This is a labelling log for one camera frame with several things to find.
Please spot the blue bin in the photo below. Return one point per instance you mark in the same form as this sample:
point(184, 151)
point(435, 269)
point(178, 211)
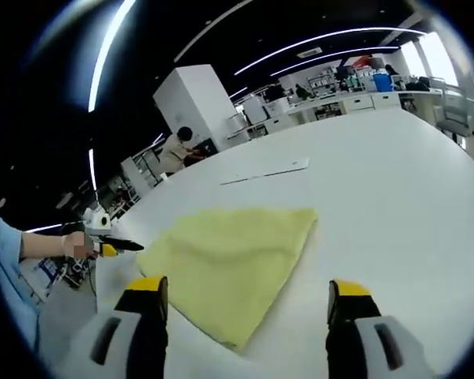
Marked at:
point(382, 81)

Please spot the yellow blue grey garment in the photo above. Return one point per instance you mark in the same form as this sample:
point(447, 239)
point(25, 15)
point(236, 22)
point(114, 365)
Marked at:
point(237, 260)

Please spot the person's left hand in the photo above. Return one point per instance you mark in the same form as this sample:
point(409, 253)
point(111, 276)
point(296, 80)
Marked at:
point(74, 237)

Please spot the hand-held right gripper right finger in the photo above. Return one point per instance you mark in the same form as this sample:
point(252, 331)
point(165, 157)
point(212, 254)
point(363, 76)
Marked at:
point(351, 323)

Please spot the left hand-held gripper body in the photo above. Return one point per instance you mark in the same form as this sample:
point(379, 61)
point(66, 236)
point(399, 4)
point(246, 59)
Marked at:
point(98, 222)

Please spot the white cabinet row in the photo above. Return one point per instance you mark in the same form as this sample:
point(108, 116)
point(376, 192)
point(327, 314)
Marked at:
point(339, 104)

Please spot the white template sheet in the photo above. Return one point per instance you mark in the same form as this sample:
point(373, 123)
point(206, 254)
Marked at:
point(276, 169)

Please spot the white square pillar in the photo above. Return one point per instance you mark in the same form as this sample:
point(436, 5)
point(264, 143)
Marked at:
point(193, 102)

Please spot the black cabinet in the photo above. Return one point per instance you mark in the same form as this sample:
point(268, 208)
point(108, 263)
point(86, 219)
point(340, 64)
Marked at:
point(207, 147)

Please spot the white mesh chair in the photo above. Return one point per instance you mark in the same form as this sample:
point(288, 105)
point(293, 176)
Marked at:
point(454, 106)

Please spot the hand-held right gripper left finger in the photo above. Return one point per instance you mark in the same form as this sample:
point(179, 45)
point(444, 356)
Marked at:
point(150, 316)

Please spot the ceiling light strip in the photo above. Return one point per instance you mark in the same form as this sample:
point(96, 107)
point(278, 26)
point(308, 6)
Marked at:
point(104, 59)

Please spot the white shelving unit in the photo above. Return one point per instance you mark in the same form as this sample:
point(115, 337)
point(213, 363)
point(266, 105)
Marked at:
point(140, 173)

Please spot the white box appliance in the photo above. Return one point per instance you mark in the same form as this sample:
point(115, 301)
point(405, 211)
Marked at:
point(256, 109)

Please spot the person in light blue shirt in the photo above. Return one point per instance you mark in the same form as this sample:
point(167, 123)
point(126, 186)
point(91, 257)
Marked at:
point(8, 268)

